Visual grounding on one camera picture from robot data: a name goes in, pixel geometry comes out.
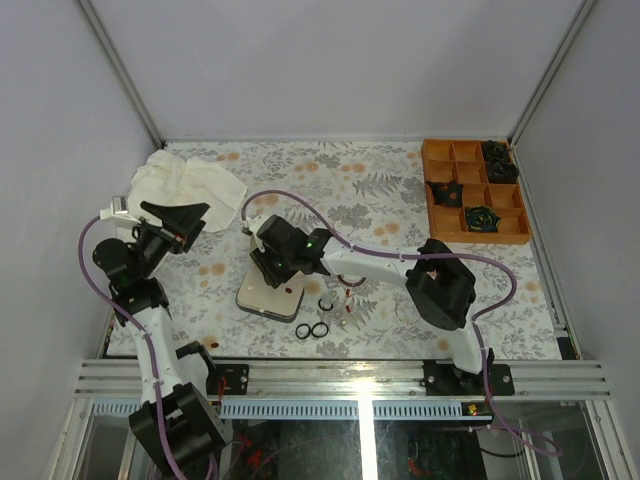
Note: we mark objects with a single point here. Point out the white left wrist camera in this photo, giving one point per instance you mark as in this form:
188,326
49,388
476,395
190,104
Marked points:
117,211

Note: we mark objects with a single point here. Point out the white crumpled cloth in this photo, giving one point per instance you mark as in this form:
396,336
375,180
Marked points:
168,180

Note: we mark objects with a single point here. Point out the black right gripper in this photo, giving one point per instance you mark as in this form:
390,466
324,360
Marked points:
263,256

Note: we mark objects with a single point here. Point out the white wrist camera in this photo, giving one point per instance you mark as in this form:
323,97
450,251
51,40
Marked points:
253,225
117,211

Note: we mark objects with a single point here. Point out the dark purple bangle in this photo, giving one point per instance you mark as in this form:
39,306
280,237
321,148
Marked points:
350,283

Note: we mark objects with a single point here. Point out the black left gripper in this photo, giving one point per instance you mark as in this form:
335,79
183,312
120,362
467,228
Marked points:
183,220

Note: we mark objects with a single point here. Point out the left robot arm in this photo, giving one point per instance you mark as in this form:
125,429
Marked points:
175,424

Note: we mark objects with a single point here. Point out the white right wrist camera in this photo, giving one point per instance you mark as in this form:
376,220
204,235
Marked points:
253,225

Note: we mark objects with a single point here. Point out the aluminium mounting rail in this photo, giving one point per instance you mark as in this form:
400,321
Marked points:
305,389

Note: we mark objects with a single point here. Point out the dark fabric flower in tray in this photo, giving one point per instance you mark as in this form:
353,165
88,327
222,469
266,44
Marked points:
500,168

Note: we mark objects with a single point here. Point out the dark green bangle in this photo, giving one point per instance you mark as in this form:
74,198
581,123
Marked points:
325,306

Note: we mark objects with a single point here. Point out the wooden compartment tray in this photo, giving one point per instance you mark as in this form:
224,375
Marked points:
455,178

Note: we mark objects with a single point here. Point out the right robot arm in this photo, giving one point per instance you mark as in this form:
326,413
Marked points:
442,288

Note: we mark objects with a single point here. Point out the cream navy jewelry box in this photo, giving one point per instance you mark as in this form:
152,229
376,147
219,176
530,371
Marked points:
269,302

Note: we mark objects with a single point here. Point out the dark flower with blue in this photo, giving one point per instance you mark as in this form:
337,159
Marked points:
481,219

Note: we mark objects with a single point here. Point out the floral patterned tablecloth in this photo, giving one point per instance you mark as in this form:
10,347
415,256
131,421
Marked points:
372,192

